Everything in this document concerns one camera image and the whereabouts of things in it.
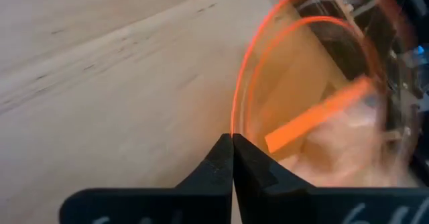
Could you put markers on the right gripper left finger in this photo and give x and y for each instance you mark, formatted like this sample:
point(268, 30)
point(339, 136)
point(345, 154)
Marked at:
point(167, 207)

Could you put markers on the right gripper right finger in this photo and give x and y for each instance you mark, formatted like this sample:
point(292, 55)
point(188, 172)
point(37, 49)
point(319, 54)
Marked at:
point(301, 207)

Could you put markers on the translucent orange plastic plate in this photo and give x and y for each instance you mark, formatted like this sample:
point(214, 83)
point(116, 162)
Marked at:
point(301, 93)

